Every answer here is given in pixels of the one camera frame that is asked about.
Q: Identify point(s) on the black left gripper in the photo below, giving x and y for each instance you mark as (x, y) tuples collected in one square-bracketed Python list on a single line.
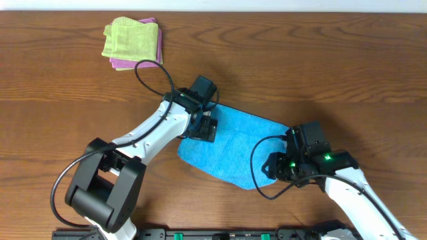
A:
[(207, 128)]

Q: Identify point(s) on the blue microfiber cloth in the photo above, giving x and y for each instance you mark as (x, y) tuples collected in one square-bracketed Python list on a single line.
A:
[(234, 156)]

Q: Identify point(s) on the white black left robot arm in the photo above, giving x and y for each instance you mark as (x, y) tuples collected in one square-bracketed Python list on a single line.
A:
[(108, 179)]

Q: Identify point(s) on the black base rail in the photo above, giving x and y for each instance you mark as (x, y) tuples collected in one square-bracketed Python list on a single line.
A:
[(285, 234)]

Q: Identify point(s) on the folded pink cloth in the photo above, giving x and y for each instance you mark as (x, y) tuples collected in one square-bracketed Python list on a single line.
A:
[(121, 65)]

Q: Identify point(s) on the folded green cloth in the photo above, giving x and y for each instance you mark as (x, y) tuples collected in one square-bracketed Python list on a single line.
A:
[(128, 39)]

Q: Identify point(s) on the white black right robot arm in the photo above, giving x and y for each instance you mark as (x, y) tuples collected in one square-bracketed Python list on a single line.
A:
[(338, 174)]

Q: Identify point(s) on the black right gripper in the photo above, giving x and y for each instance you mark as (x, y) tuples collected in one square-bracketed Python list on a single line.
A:
[(271, 165)]

